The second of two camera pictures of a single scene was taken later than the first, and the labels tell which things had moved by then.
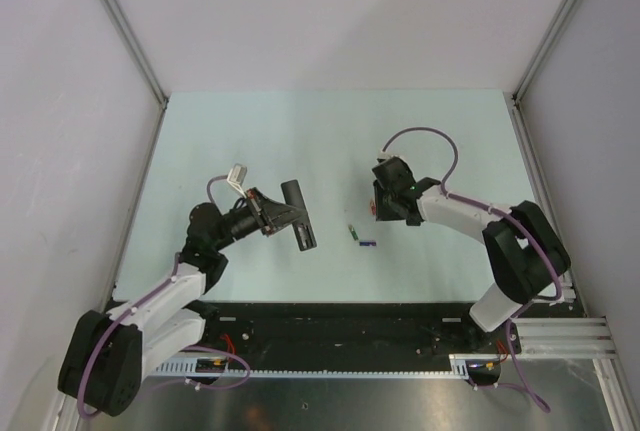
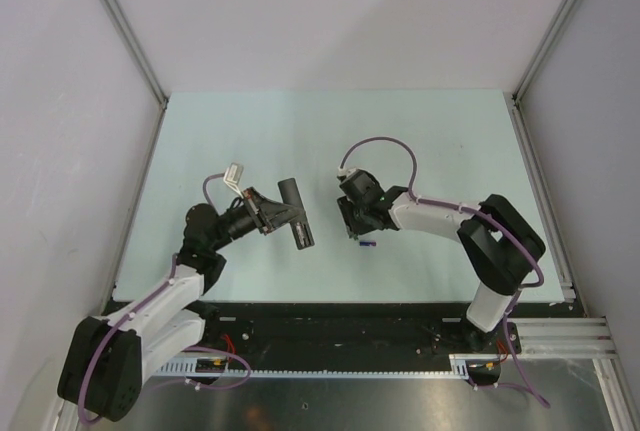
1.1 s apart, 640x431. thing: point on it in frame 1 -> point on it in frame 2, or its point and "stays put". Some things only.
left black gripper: [272, 215] stays put
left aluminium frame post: [125, 26] stays put
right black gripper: [383, 214] -> [353, 228]
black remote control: [303, 227] stays put
